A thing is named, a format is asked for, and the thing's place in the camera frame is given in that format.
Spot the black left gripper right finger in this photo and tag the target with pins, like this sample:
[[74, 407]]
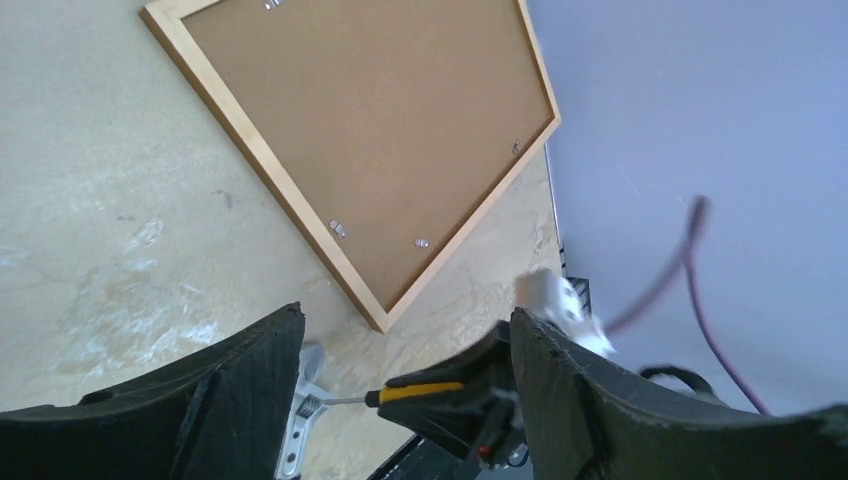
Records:
[[587, 418]]

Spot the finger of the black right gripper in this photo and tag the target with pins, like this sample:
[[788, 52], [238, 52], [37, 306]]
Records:
[[448, 419], [487, 361]]

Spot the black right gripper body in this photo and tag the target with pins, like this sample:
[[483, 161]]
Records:
[[501, 436]]

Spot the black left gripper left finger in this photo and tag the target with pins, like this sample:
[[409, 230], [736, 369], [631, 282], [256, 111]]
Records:
[[219, 413]]

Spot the yellow handled screwdriver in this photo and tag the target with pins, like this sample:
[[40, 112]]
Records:
[[376, 398]]

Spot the wooden picture frame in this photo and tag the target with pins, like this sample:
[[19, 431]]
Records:
[[395, 118]]

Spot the red handled adjustable wrench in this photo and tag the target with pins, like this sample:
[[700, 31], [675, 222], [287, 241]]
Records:
[[306, 407]]

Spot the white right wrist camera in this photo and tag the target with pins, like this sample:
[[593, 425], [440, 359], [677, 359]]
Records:
[[554, 300]]

